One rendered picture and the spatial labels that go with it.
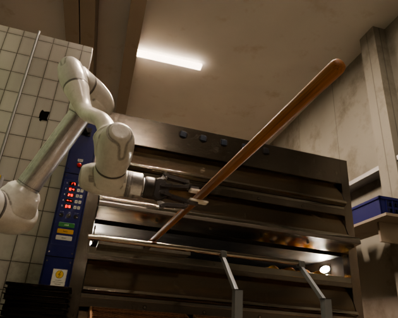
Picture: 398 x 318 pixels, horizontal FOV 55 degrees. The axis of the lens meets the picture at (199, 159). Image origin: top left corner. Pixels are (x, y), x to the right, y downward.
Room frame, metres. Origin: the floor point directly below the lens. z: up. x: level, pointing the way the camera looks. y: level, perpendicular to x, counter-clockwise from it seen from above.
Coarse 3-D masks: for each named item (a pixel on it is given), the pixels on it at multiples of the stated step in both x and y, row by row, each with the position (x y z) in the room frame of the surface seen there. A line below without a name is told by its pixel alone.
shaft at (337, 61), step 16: (336, 64) 0.53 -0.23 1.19; (320, 80) 0.57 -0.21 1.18; (304, 96) 0.62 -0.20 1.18; (288, 112) 0.68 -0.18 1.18; (272, 128) 0.75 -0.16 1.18; (256, 144) 0.83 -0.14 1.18; (240, 160) 0.93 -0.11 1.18; (224, 176) 1.05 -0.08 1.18; (208, 192) 1.20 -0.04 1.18; (192, 208) 1.40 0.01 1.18
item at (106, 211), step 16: (112, 208) 2.16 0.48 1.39; (128, 208) 2.17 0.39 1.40; (144, 208) 2.20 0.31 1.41; (144, 224) 2.37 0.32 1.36; (160, 224) 2.37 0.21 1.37; (176, 224) 2.36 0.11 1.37; (192, 224) 2.35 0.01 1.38; (208, 224) 2.35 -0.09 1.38; (224, 224) 2.34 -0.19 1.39; (240, 224) 2.36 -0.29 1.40; (256, 240) 2.60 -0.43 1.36; (272, 240) 2.59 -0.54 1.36; (288, 240) 2.58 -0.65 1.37; (304, 240) 2.58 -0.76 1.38; (320, 240) 2.57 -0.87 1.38; (336, 240) 2.56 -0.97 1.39; (352, 240) 2.59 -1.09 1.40
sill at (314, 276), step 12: (96, 252) 2.28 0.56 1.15; (108, 252) 2.29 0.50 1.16; (120, 252) 2.31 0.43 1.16; (132, 252) 2.33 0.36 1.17; (192, 264) 2.44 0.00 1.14; (204, 264) 2.46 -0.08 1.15; (216, 264) 2.48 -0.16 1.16; (240, 264) 2.52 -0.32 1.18; (300, 276) 2.64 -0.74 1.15; (312, 276) 2.67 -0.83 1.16; (324, 276) 2.69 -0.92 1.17; (336, 276) 2.72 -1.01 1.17
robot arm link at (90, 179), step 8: (88, 168) 1.14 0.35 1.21; (96, 168) 1.11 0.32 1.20; (80, 176) 1.14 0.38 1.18; (88, 176) 1.14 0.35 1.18; (96, 176) 1.13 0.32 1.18; (104, 176) 1.11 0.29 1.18; (80, 184) 1.16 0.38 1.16; (88, 184) 1.15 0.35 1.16; (96, 184) 1.15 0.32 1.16; (104, 184) 1.14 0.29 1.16; (112, 184) 1.15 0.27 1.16; (120, 184) 1.16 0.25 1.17; (96, 192) 1.18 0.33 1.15; (104, 192) 1.18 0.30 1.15; (112, 192) 1.19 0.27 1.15; (120, 192) 1.19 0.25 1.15
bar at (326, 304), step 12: (108, 240) 1.93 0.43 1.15; (120, 240) 1.94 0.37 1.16; (132, 240) 1.96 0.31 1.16; (144, 240) 1.98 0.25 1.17; (204, 252) 2.07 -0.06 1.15; (216, 252) 2.08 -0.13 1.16; (228, 252) 2.10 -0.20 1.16; (228, 264) 2.04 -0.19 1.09; (300, 264) 2.21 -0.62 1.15; (228, 276) 1.99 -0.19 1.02; (312, 288) 2.12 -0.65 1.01; (240, 300) 1.88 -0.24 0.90; (324, 300) 2.00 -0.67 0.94; (240, 312) 1.88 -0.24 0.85; (324, 312) 2.01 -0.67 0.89
